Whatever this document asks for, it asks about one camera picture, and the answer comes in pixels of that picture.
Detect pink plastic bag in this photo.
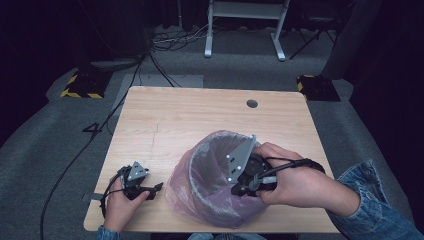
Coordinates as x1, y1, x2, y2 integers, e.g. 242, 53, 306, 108
164, 129, 272, 230

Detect bundle of floor cables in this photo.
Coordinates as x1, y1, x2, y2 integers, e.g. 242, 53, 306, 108
151, 22, 215, 53

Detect grey padded column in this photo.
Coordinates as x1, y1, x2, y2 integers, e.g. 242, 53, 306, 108
320, 0, 385, 81

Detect green ribbed trash bin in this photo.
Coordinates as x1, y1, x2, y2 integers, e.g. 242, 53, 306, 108
187, 131, 268, 228

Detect left hand-held gripper cable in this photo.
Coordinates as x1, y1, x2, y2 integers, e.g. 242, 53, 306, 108
99, 165, 130, 218

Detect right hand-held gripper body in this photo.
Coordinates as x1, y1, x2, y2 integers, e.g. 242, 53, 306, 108
226, 133, 278, 198

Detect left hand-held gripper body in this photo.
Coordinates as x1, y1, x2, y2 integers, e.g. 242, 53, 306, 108
118, 160, 151, 201

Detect white metal desk frame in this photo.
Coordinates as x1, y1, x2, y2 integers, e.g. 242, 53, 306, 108
203, 0, 291, 62

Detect grey floor plate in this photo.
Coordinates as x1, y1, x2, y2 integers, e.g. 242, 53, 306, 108
111, 73, 205, 117

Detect right hand-held gripper cable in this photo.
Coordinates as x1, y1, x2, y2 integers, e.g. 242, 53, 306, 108
255, 156, 327, 183

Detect person's right hand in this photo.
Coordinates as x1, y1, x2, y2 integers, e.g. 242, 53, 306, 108
254, 142, 338, 210

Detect grey tape piece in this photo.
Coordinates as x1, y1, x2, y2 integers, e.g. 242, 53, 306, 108
82, 192, 105, 202

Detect person's legs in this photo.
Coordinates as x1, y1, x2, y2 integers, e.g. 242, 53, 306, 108
187, 232, 265, 240

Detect black yellow striped stand base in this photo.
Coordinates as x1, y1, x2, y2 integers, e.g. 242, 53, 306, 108
60, 68, 113, 100
296, 74, 342, 103

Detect hand-held gripper cable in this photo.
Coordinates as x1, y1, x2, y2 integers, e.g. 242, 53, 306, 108
255, 156, 327, 183
99, 165, 130, 218

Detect long black floor cable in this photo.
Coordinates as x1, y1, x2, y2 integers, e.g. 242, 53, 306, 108
39, 54, 148, 240

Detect person's left hand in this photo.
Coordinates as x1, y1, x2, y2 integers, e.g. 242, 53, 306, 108
102, 179, 152, 233

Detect black tripod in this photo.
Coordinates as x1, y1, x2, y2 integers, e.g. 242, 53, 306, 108
288, 18, 338, 61

